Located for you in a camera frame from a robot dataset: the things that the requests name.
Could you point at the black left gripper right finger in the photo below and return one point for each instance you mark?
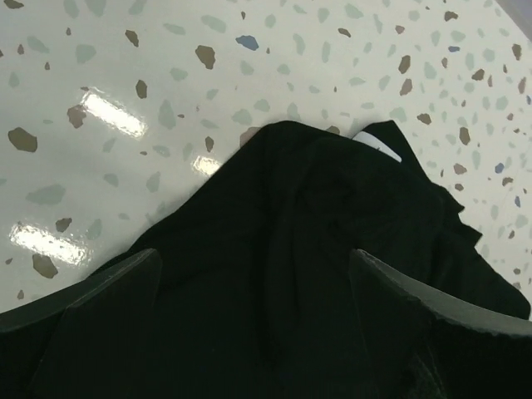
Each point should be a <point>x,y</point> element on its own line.
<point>410,327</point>

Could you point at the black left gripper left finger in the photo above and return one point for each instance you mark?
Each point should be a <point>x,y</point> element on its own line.
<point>84,340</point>

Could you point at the black t-shirt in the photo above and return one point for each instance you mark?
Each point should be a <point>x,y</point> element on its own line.
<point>254,298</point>

